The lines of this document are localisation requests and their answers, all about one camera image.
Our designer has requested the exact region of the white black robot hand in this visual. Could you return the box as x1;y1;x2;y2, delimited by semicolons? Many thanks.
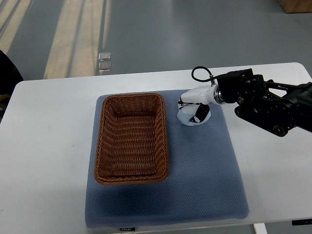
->
177;85;221;123

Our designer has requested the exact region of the light blue plush toy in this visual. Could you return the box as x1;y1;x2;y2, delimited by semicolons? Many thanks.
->
177;104;211;126

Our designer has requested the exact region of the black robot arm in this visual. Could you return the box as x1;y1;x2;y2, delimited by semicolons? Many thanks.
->
177;69;312;137

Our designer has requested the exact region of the brown wicker basket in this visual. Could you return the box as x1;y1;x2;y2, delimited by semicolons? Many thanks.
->
94;93;170;185

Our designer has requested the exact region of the blue textured mat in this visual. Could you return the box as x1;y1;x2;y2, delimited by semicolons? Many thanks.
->
85;90;249;228

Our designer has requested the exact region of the metal floor plate lower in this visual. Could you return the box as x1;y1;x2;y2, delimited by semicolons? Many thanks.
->
98;61;111;72

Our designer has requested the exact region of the metal floor plate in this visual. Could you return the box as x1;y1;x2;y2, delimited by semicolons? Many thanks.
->
98;61;111;72
98;52;111;61

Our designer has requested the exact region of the metal floor plate upper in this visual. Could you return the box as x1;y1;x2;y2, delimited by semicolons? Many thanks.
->
98;52;111;61

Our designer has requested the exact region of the black table control panel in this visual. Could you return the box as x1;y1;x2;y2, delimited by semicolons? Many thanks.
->
292;219;312;226

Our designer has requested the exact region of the dark seated person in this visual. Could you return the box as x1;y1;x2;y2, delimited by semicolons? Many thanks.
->
0;51;24;95

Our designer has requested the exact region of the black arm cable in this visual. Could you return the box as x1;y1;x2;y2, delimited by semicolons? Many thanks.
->
191;66;217;86

